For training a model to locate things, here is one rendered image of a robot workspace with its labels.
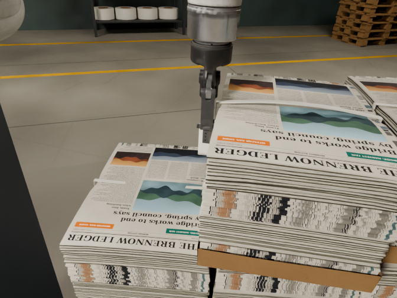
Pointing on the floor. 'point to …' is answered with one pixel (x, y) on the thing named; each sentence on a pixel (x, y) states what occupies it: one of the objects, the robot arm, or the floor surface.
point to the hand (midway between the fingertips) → (205, 139)
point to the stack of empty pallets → (366, 22)
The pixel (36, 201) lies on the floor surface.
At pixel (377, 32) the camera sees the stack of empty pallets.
